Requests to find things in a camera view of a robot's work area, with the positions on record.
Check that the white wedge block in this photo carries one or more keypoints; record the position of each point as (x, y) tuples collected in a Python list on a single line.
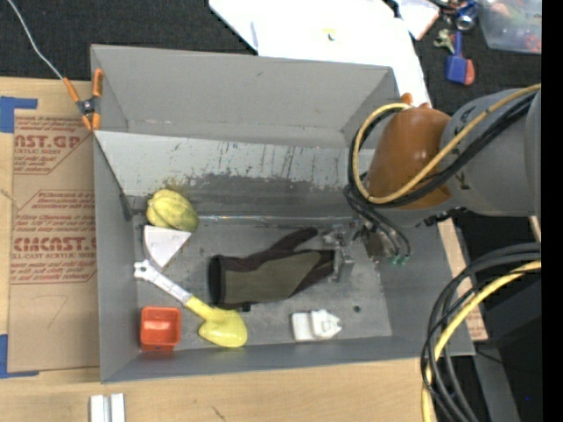
[(163, 244)]

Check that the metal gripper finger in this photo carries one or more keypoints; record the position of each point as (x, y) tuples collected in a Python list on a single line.
[(344, 264), (338, 237)]

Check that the white and yellow toy shovel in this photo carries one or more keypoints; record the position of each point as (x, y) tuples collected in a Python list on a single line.
[(220, 325)]

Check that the brown cardboard board, red print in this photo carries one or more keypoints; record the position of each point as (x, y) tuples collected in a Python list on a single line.
[(53, 315)]

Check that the yellow-green toy squash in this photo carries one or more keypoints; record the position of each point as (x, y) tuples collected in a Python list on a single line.
[(172, 211)]

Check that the grey metal bin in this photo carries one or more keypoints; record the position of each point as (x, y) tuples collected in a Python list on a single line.
[(246, 99)]

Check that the brown and olive glove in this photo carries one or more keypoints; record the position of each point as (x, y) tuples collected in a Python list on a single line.
[(264, 279)]

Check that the orange square cup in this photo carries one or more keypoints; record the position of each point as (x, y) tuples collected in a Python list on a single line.
[(160, 329)]

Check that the white toy boat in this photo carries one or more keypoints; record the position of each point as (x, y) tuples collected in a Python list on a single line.
[(313, 325)]

